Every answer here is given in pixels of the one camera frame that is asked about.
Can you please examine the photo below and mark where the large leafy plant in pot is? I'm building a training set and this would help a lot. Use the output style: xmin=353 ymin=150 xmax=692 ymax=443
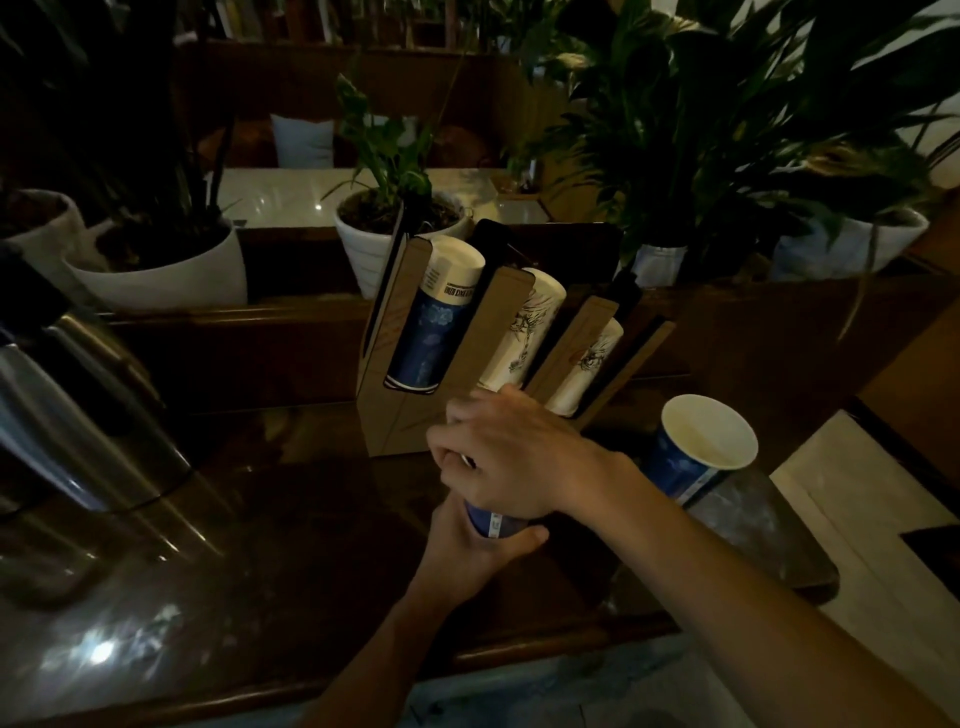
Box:
xmin=675 ymin=0 xmax=960 ymax=342

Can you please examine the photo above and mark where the tall stack of white cups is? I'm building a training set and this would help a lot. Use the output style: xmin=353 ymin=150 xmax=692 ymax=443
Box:
xmin=475 ymin=267 xmax=568 ymax=396

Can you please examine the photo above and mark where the black flat board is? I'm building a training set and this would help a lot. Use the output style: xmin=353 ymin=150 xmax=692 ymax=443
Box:
xmin=468 ymin=219 xmax=625 ymax=288

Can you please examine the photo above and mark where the blue paper cup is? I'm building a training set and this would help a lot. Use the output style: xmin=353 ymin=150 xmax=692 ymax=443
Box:
xmin=643 ymin=394 xmax=760 ymax=508
xmin=460 ymin=451 xmax=535 ymax=541

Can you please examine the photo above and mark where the stack of blue paper cups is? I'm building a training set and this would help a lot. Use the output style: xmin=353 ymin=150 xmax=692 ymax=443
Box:
xmin=384 ymin=235 xmax=488 ymax=396

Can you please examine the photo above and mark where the short stack of white cups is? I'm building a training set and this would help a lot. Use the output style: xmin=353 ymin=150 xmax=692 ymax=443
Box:
xmin=545 ymin=316 xmax=626 ymax=420

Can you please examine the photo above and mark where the tall plant in slim pot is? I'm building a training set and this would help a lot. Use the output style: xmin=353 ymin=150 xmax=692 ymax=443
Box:
xmin=517 ymin=0 xmax=721 ymax=291

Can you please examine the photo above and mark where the white marble table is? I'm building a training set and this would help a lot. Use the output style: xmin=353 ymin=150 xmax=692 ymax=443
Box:
xmin=216 ymin=166 xmax=552 ymax=231

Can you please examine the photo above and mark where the dark wooden bench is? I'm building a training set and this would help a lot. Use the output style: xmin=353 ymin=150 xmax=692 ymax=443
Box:
xmin=171 ymin=39 xmax=526 ymax=171

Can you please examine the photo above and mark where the person's right forearm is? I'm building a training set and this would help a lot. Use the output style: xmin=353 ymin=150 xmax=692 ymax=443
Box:
xmin=600 ymin=448 xmax=960 ymax=728

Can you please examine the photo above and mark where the person's left forearm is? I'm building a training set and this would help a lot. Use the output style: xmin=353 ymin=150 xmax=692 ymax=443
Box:
xmin=298 ymin=583 xmax=481 ymax=728

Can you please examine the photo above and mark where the white cushion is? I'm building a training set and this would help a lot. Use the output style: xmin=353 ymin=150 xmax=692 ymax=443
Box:
xmin=269 ymin=113 xmax=336 ymax=171

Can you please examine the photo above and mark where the wide white plant pot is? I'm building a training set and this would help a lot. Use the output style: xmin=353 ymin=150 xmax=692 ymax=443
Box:
xmin=63 ymin=216 xmax=249 ymax=313

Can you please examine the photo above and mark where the stainless steel kettle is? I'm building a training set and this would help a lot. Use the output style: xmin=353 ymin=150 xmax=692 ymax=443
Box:
xmin=0 ymin=251 xmax=230 ymax=605

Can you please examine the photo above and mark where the wooden cup holder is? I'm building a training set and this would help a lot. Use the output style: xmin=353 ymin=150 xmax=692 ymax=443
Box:
xmin=355 ymin=222 xmax=677 ymax=459

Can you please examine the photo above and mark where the person's left hand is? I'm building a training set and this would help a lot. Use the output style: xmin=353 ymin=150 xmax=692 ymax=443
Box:
xmin=411 ymin=493 xmax=552 ymax=603

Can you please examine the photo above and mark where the person's right hand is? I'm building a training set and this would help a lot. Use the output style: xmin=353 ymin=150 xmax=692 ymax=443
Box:
xmin=426 ymin=385 xmax=640 ymax=522

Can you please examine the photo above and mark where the small plant in ribbed pot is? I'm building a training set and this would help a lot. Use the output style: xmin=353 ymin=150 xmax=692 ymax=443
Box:
xmin=321 ymin=71 xmax=475 ymax=301

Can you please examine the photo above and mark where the pale rough plant pot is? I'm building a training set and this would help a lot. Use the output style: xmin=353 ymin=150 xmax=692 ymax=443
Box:
xmin=0 ymin=187 xmax=90 ymax=290

